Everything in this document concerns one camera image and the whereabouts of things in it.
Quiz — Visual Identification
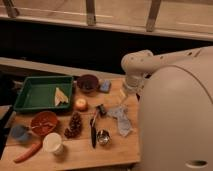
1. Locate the blue measuring cup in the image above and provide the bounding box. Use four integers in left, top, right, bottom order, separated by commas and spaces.
11, 125, 30, 142

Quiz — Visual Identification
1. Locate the green plastic tray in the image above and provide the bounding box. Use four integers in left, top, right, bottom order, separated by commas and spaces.
14, 76, 73, 113

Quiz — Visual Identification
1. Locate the orange plastic bowl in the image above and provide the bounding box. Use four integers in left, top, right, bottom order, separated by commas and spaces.
30, 111, 58, 136

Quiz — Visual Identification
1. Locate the blue sponge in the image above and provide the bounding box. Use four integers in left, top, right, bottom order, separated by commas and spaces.
99, 80, 111, 93

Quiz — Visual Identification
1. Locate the blue grey cloth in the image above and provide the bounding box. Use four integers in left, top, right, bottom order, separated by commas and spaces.
107, 105, 132, 137

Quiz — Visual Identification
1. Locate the yellow cheese wedge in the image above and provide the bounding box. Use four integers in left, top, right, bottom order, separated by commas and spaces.
54, 88, 68, 106

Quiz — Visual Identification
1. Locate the small metal cup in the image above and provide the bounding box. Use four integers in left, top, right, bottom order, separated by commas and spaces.
97, 130, 110, 145

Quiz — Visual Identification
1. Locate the dark brown bowl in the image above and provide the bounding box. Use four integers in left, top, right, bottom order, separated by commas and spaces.
77, 74, 99, 93

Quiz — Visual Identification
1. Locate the black handled knife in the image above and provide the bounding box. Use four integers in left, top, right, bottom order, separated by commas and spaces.
90, 109, 99, 148

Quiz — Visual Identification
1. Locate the orange carrot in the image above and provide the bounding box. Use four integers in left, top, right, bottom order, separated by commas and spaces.
14, 141, 42, 163

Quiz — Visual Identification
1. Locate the small yellow apple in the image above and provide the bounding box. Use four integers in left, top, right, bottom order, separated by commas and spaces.
74, 98, 88, 111

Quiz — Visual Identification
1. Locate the small black clip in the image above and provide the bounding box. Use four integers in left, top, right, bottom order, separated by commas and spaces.
97, 104, 107, 116

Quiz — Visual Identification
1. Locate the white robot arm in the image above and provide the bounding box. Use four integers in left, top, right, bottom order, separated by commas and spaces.
121, 46, 213, 171

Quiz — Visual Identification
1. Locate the white paper cup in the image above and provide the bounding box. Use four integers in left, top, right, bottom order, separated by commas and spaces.
43, 133, 63, 155

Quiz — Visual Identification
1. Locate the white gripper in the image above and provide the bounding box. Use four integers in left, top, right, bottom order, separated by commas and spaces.
123, 75, 145, 94

